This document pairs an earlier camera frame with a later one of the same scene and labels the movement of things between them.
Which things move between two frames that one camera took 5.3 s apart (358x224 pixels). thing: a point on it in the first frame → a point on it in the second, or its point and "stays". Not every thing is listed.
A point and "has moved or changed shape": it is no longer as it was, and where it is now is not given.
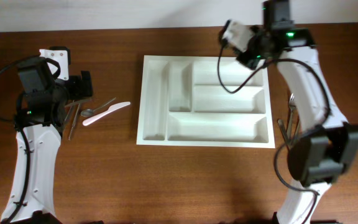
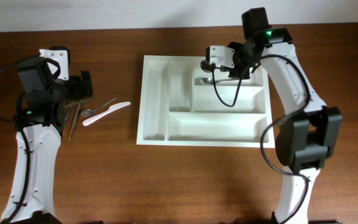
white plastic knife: x=112 y=108 stays
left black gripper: x=76 y=82 stays
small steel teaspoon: x=78 y=102 stays
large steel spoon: x=297 y=135 has moved or changed shape
